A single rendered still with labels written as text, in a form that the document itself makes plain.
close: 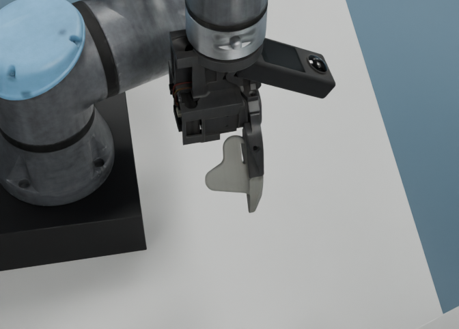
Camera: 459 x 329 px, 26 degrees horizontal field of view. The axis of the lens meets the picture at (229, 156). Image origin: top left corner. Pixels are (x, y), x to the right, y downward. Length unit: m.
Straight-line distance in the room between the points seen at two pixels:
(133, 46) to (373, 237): 0.41
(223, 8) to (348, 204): 0.53
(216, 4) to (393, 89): 1.71
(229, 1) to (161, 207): 0.52
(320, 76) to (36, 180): 0.39
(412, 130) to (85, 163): 1.39
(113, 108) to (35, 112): 0.22
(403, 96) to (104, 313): 1.43
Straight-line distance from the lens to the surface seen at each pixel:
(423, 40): 2.66
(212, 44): 0.90
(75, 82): 1.11
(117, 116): 1.31
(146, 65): 1.13
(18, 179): 1.23
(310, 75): 0.99
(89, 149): 1.20
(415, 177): 2.40
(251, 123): 0.98
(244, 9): 0.87
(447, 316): 1.27
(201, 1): 0.87
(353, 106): 1.42
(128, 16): 1.12
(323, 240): 1.30
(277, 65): 0.97
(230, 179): 1.02
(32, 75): 1.08
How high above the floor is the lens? 1.99
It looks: 56 degrees down
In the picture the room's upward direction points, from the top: straight up
